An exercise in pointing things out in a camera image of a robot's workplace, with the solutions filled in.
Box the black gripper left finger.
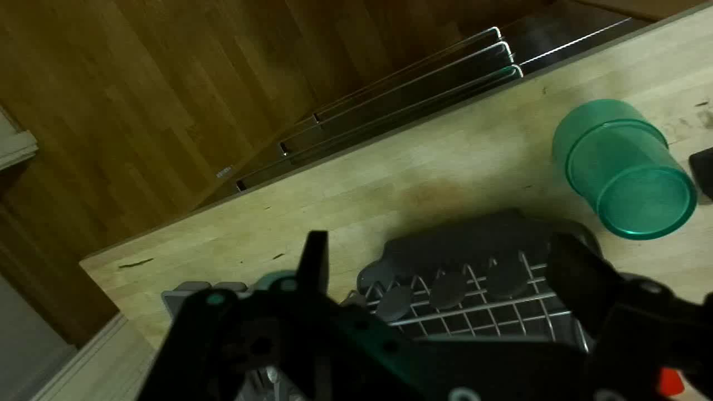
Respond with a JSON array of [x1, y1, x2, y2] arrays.
[[296, 228, 332, 299]]

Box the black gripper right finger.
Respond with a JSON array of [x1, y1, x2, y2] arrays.
[[546, 232, 632, 335]]

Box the green translucent plastic cup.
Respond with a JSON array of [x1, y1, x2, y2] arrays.
[[549, 97, 699, 243]]

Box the gray dish rack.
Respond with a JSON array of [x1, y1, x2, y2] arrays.
[[160, 207, 604, 359]]

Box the small black block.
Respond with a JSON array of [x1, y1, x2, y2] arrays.
[[685, 144, 713, 202]]

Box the metal wire rack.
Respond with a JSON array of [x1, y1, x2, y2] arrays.
[[234, 61, 525, 193]]

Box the metal drawer handle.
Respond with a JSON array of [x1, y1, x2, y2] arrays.
[[275, 40, 517, 158], [310, 25, 505, 124]]

